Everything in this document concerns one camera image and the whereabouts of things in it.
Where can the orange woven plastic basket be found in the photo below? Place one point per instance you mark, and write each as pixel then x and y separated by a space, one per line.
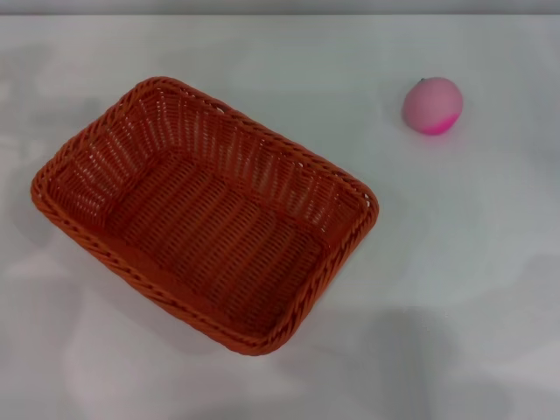
pixel 227 245

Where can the pink peach toy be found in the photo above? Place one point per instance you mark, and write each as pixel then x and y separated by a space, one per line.
pixel 431 105

